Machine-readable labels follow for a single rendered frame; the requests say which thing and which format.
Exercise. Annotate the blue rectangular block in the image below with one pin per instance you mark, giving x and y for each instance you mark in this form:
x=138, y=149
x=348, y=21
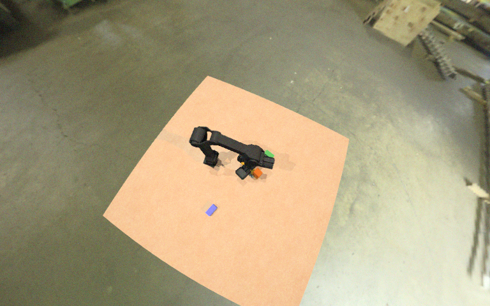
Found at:
x=211, y=210

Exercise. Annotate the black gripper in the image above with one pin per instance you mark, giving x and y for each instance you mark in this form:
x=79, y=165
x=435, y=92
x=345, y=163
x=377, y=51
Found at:
x=244, y=171

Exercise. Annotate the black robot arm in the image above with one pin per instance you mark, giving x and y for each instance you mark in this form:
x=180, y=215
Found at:
x=252, y=153

